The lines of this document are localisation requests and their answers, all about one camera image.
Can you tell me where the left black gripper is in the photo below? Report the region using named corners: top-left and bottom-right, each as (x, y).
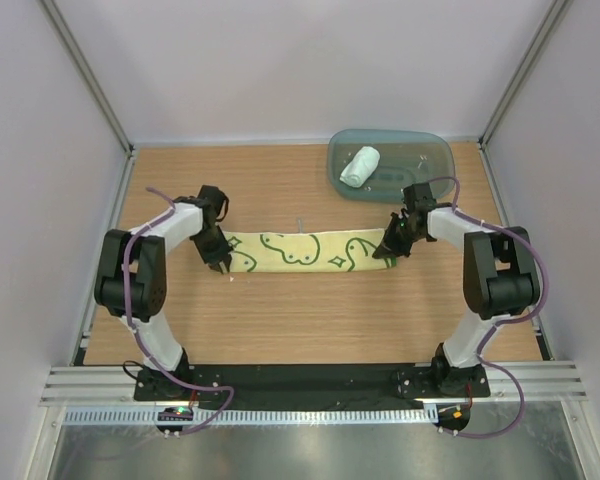
top-left (189, 225), bottom-right (234, 272)

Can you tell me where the green patterned towel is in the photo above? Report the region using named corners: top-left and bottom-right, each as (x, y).
top-left (225, 229), bottom-right (397, 273)

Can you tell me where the teal transparent plastic basin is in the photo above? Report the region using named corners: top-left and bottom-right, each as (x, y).
top-left (326, 129), bottom-right (456, 205)

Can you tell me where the light mint green towel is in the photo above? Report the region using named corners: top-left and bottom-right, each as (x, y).
top-left (339, 146), bottom-right (380, 188)

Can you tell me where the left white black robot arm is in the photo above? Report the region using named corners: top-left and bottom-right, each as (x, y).
top-left (94, 185), bottom-right (232, 400)

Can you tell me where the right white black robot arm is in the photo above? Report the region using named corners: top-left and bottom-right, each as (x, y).
top-left (373, 203), bottom-right (541, 398)

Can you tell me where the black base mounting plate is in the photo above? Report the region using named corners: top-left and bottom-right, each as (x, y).
top-left (134, 361), bottom-right (490, 410)

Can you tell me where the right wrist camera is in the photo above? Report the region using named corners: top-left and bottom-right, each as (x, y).
top-left (402, 182), bottom-right (437, 214)

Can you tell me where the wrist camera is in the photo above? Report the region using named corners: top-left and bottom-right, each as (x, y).
top-left (198, 185), bottom-right (229, 223)
top-left (402, 182), bottom-right (437, 214)

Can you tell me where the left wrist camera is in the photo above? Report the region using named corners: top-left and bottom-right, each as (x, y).
top-left (198, 185), bottom-right (229, 223)

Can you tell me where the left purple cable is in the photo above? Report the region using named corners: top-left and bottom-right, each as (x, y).
top-left (122, 187), bottom-right (236, 434)

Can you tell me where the white slotted cable duct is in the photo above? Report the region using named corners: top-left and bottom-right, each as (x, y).
top-left (63, 405), bottom-right (438, 427)

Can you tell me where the aluminium front rail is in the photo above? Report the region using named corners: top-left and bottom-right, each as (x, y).
top-left (39, 361), bottom-right (587, 406)

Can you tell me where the right aluminium frame post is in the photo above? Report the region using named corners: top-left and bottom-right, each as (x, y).
top-left (479, 0), bottom-right (576, 149)

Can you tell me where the aluminium frame post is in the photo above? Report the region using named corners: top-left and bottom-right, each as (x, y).
top-left (39, 0), bottom-right (135, 156)
top-left (479, 0), bottom-right (576, 149)

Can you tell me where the left aluminium frame post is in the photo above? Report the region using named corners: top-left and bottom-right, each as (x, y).
top-left (39, 0), bottom-right (135, 156)

